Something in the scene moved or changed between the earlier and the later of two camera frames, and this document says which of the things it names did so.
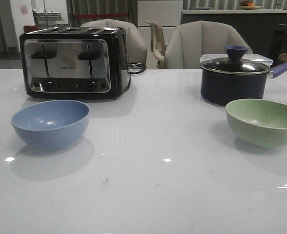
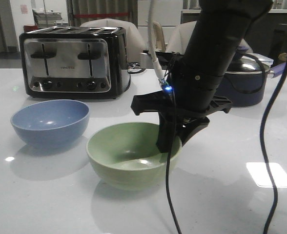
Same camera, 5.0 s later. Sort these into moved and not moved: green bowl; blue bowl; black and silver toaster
Moved: green bowl
Not moved: black and silver toaster; blue bowl
